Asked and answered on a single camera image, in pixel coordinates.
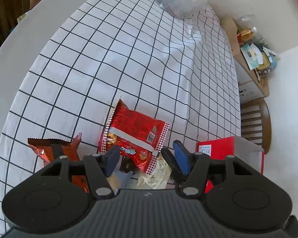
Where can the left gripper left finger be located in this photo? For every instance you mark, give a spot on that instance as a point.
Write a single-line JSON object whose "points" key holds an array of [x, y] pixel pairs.
{"points": [[98, 167]]}

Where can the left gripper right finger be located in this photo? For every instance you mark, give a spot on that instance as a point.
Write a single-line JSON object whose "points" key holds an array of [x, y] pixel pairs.
{"points": [[189, 171]]}

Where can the light blue snack packet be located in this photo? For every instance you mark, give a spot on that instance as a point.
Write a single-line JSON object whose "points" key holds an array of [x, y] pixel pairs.
{"points": [[119, 180]]}

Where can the dark brown snack packet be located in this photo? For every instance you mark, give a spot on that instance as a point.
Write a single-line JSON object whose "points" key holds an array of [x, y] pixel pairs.
{"points": [[127, 165]]}

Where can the cream white snack bag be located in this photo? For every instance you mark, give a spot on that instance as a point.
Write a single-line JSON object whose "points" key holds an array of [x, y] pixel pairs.
{"points": [[158, 179]]}

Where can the large red snack bag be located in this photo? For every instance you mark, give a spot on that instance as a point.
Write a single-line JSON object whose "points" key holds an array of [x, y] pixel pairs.
{"points": [[139, 136]]}

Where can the orange brown foil snack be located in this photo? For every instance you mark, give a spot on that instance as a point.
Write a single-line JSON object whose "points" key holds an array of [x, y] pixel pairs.
{"points": [[52, 149]]}

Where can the red cardboard box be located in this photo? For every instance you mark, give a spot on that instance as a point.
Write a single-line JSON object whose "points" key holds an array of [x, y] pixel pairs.
{"points": [[234, 163]]}

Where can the wooden chair right side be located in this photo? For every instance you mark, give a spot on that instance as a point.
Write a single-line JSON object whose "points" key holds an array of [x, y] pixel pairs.
{"points": [[256, 123]]}

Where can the white wooden cabinet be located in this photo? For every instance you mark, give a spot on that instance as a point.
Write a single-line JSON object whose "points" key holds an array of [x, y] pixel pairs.
{"points": [[250, 88]]}

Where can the white black checkered tablecloth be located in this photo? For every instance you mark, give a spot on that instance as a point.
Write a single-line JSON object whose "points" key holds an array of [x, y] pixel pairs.
{"points": [[180, 71]]}

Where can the tissue box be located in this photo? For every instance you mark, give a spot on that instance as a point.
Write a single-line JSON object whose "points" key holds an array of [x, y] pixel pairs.
{"points": [[252, 55]]}

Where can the yellow box on cabinet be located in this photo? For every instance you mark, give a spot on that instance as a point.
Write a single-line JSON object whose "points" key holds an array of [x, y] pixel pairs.
{"points": [[268, 62]]}

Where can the glass jar orange contents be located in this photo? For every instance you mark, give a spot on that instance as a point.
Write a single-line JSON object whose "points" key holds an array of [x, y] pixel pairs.
{"points": [[246, 28]]}

